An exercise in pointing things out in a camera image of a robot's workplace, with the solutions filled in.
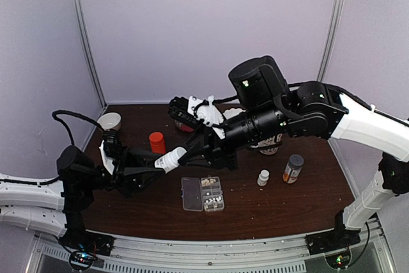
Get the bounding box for white round pills in organizer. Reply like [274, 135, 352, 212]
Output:
[204, 191, 222, 199]

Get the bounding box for left aluminium frame post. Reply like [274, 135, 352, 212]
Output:
[72, 0, 107, 108]

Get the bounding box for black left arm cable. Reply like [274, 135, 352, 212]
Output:
[0, 109, 106, 187]

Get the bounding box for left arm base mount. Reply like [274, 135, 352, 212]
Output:
[58, 213, 114, 256]

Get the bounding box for small white pill bottle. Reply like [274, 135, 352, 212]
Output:
[154, 146, 187, 173]
[257, 169, 270, 187]

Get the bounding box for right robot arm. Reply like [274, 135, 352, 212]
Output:
[179, 56, 408, 249]

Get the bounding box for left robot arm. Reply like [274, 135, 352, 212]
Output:
[1, 144, 179, 250]

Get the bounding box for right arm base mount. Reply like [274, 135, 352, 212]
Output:
[305, 210, 360, 255]

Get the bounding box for right round circuit board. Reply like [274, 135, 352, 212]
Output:
[325, 251, 351, 269]

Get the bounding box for white ceramic bowl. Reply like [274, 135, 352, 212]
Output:
[96, 113, 121, 131]

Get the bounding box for front aluminium rail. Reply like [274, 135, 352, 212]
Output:
[33, 218, 396, 273]

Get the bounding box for aluminium frame post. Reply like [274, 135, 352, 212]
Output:
[72, 0, 107, 108]
[317, 0, 344, 82]

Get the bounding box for red floral plate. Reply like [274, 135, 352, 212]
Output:
[174, 120, 194, 133]

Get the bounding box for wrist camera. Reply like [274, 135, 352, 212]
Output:
[99, 130, 122, 175]
[168, 95, 226, 139]

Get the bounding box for right aluminium frame post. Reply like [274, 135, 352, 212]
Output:
[317, 0, 344, 82]

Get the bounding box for white floral mug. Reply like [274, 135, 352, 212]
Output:
[250, 134, 282, 155]

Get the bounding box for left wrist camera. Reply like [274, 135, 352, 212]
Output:
[99, 130, 122, 175]

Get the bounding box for amber bottle grey cap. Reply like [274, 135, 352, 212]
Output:
[282, 154, 304, 184]

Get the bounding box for small pills in organizer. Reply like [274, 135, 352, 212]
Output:
[204, 198, 224, 212]

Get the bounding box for white scalloped bowl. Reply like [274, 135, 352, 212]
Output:
[223, 108, 244, 120]

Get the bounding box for round circuit board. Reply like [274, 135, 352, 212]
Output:
[68, 251, 97, 270]
[325, 251, 351, 269]

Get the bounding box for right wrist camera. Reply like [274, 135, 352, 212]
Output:
[168, 95, 226, 139]

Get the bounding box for clear plastic pill organizer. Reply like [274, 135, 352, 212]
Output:
[181, 176, 225, 212]

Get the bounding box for orange pill bottle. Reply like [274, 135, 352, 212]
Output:
[149, 132, 167, 154]

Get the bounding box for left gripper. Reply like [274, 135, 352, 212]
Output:
[82, 145, 167, 199]

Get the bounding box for left round circuit board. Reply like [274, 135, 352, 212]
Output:
[68, 251, 97, 270]

